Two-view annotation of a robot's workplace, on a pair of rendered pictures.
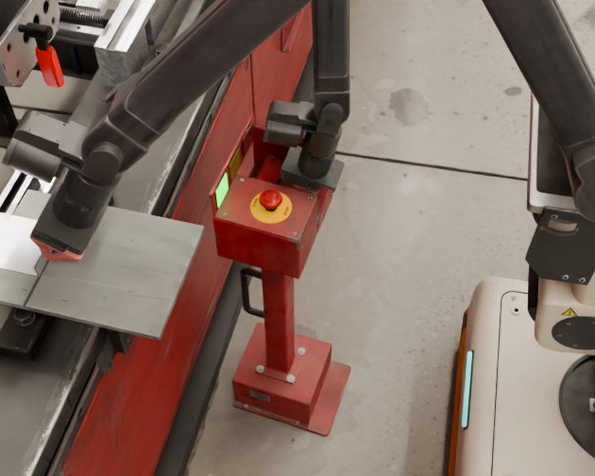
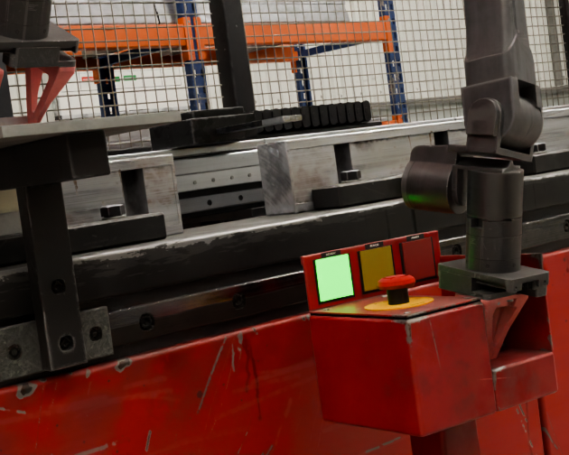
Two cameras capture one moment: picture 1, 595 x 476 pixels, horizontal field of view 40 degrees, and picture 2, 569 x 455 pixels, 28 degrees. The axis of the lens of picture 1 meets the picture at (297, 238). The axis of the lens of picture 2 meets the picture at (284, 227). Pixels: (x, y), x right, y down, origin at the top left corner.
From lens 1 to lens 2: 112 cm
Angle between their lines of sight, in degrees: 59
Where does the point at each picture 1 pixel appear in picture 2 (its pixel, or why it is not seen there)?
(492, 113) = not seen: outside the picture
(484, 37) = not seen: outside the picture
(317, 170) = (484, 250)
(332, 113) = (482, 108)
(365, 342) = not seen: outside the picture
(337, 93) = (493, 80)
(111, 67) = (272, 175)
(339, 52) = (496, 18)
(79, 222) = (0, 16)
